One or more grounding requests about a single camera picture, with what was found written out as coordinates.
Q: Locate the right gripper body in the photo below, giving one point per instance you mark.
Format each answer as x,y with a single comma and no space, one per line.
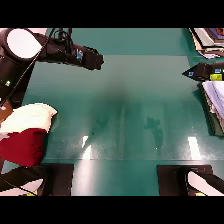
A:
210,70

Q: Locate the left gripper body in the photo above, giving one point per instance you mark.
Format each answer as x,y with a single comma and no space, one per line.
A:
92,59

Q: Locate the cream shirt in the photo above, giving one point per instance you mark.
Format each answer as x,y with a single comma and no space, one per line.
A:
28,116

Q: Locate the heap of clothes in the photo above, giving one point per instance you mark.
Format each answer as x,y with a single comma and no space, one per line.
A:
208,41

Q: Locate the red garment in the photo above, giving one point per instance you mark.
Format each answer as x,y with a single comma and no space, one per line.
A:
23,148

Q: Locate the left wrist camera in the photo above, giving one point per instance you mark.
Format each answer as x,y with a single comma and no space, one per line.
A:
63,35

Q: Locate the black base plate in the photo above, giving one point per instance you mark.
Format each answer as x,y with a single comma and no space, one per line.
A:
170,180
61,180

